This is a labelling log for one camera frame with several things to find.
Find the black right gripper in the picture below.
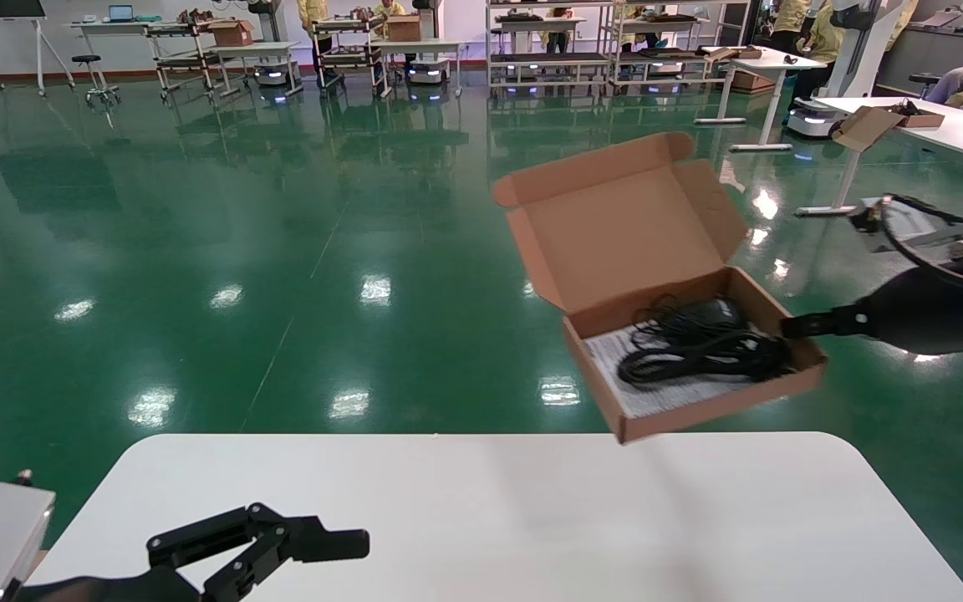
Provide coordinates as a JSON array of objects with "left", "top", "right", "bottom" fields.
[{"left": 780, "top": 266, "right": 963, "bottom": 356}]

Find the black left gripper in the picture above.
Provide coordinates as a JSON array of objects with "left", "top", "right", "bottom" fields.
[{"left": 18, "top": 503, "right": 370, "bottom": 602}]

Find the cardboard storage box with lid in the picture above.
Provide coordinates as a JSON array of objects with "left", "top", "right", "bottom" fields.
[{"left": 492, "top": 131, "right": 829, "bottom": 446}]

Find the open cardboard box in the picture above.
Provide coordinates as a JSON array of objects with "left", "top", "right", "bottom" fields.
[{"left": 833, "top": 100, "right": 946, "bottom": 153}]

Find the black computer mouse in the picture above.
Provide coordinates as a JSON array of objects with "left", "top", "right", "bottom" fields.
[{"left": 682, "top": 298, "right": 746, "bottom": 331}]

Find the printed paper manual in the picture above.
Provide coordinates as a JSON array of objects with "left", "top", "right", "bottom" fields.
[{"left": 583, "top": 322, "right": 771, "bottom": 419}]

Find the white wheeled robot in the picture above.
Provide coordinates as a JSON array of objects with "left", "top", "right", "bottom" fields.
[
  {"left": 252, "top": 63, "right": 292, "bottom": 105},
  {"left": 785, "top": 0, "right": 900, "bottom": 140},
  {"left": 406, "top": 59, "right": 451, "bottom": 86}
]

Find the metal shelving unit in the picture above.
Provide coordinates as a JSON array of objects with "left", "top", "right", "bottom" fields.
[
  {"left": 486, "top": 0, "right": 616, "bottom": 94},
  {"left": 611, "top": 0, "right": 754, "bottom": 91}
]

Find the metal wheeled cart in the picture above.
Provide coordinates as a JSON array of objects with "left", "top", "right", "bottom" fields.
[
  {"left": 312, "top": 15, "right": 390, "bottom": 99},
  {"left": 147, "top": 21, "right": 227, "bottom": 99}
]

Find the black stool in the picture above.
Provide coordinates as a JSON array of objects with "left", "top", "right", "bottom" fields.
[{"left": 72, "top": 55, "right": 121, "bottom": 108}]

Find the white desk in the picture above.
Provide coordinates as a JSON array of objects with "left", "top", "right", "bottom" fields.
[{"left": 70, "top": 18, "right": 165, "bottom": 51}]

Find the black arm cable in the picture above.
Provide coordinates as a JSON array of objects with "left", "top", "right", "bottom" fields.
[{"left": 879, "top": 194, "right": 963, "bottom": 298}]

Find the thick black power cord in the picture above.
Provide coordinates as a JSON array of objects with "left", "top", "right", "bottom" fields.
[{"left": 617, "top": 322, "right": 796, "bottom": 387}]

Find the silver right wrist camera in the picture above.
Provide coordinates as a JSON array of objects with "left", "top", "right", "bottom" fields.
[{"left": 849, "top": 196, "right": 963, "bottom": 268}]

